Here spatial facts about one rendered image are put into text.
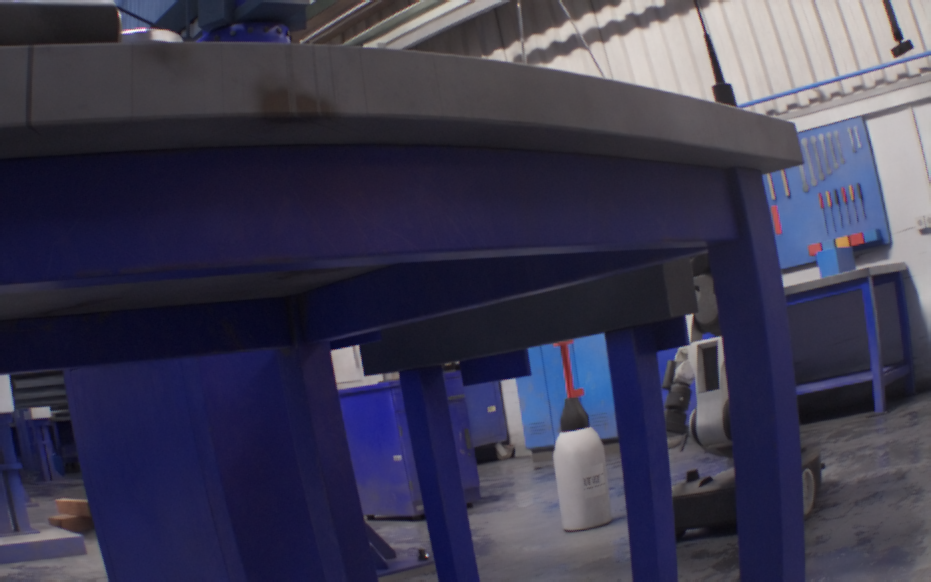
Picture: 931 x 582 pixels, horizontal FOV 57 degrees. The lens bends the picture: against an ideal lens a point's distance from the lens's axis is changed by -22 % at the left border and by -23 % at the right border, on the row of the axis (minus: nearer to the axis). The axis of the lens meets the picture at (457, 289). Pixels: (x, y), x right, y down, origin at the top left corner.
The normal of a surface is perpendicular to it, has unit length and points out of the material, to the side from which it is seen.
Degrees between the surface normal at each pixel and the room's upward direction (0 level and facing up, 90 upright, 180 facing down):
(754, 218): 90
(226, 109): 90
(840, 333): 90
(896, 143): 90
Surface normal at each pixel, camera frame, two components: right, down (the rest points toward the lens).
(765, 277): 0.67, -0.17
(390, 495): -0.74, 0.07
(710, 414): -0.67, -0.25
